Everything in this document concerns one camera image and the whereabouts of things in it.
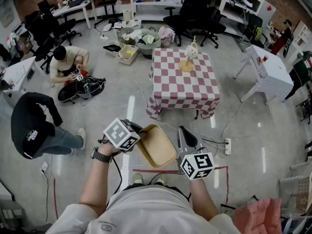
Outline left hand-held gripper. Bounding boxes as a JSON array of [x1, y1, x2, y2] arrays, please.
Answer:
[[103, 117, 144, 153]]

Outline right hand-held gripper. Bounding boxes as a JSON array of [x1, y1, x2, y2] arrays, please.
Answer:
[[176, 125, 215, 181]]

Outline tan rectangular plastic tray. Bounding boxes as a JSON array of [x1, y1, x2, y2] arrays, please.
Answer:
[[136, 124, 178, 168]]

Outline person's right forearm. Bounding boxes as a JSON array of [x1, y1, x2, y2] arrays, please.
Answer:
[[189, 178, 219, 221]]

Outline person's left forearm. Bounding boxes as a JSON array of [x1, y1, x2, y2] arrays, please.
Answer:
[[79, 144, 120, 215]]

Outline black wristwatch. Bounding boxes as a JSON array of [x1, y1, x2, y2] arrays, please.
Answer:
[[90, 146, 113, 164]]

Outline person's black trousers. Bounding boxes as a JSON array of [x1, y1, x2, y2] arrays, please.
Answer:
[[121, 183, 191, 201]]

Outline person's right olive shoe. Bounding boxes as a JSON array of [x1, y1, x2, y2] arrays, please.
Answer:
[[154, 173, 168, 186]]

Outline person's olive shoe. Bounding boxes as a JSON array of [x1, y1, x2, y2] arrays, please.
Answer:
[[133, 172, 145, 185], [154, 173, 168, 186]]

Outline person's left olive shoe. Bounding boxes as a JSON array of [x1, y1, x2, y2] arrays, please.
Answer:
[[133, 172, 145, 185]]

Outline person's white t-shirt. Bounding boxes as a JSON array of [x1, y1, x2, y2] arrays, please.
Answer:
[[45, 184, 242, 234]]

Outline beige plastic bin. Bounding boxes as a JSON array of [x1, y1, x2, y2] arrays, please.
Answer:
[[116, 44, 140, 66]]

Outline table with pink checked cloth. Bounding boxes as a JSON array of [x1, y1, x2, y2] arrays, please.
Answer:
[[145, 47, 221, 120]]

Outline pink cloth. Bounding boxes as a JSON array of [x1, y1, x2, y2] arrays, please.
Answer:
[[234, 198, 283, 234]]

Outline black tray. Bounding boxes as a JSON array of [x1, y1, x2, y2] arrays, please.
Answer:
[[103, 44, 122, 53]]

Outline round grey laundry basket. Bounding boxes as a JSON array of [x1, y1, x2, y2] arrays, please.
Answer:
[[135, 28, 162, 59]]

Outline grey mesh basket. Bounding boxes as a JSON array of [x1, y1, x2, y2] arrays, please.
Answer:
[[116, 27, 137, 46]]

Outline white rack with beige cloth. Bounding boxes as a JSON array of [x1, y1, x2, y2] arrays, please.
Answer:
[[279, 156, 312, 216]]

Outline white low table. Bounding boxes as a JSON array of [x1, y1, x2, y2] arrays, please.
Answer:
[[0, 57, 44, 108]]

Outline small white grid-cloth table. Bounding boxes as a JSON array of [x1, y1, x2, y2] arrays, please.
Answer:
[[234, 44, 295, 106]]

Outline white shelf unit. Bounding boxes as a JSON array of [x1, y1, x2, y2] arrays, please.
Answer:
[[218, 0, 271, 38], [130, 0, 190, 22]]

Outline white desk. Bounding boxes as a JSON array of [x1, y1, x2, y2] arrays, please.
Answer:
[[52, 0, 98, 30]]

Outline low-backed black office chair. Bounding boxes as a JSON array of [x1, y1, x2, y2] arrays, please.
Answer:
[[200, 6, 227, 49]]

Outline tall black office chair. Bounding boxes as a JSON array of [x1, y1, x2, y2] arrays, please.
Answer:
[[163, 0, 208, 47]]

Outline green backpack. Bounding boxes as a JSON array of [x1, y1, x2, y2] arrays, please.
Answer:
[[253, 25, 264, 42]]

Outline white cubby shelf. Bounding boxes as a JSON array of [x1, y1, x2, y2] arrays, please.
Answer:
[[291, 20, 312, 58]]

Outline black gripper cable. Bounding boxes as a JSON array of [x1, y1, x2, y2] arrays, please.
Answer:
[[104, 155, 123, 208]]

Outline long white power cable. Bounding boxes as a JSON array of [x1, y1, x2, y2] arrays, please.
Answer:
[[131, 65, 179, 131], [222, 101, 244, 140]]

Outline black backpack with cables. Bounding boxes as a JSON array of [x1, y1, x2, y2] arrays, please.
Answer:
[[58, 75, 107, 104]]

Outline black metal-frame chair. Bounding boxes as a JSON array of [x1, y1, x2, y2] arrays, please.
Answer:
[[242, 13, 267, 50]]

